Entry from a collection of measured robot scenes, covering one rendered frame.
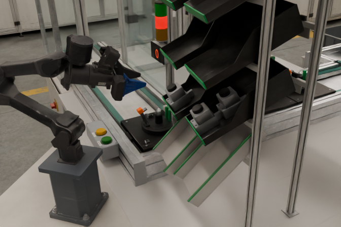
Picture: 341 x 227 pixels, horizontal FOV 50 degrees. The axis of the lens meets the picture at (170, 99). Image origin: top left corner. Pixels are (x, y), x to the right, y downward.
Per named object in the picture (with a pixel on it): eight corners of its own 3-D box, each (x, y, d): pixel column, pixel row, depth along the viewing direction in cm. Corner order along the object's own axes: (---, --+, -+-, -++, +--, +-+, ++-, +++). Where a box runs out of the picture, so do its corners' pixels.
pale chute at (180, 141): (173, 178, 114) (163, 172, 112) (161, 154, 125) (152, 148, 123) (234, 112, 110) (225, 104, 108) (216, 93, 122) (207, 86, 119)
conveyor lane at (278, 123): (146, 182, 132) (145, 159, 127) (115, 138, 159) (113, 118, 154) (373, 103, 181) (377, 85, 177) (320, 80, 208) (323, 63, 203)
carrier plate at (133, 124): (143, 154, 132) (143, 149, 131) (120, 124, 151) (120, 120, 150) (200, 136, 142) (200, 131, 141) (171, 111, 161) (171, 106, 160)
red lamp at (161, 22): (158, 30, 147) (158, 17, 145) (153, 27, 151) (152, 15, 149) (169, 28, 149) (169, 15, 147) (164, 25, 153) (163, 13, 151)
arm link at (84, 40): (40, 72, 97) (44, 31, 91) (59, 61, 104) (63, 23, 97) (77, 88, 95) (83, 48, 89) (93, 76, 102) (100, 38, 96)
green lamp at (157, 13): (158, 17, 145) (157, 5, 143) (152, 14, 149) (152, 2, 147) (169, 15, 147) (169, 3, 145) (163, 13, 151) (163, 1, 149)
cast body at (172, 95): (174, 112, 110) (164, 95, 106) (169, 106, 113) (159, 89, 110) (197, 97, 110) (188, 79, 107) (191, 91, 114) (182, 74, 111)
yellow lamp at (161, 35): (159, 41, 149) (158, 30, 147) (154, 38, 153) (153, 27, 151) (170, 39, 151) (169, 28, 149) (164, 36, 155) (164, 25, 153)
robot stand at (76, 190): (48, 217, 118) (36, 167, 109) (72, 188, 130) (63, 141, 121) (89, 227, 114) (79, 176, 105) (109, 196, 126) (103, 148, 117)
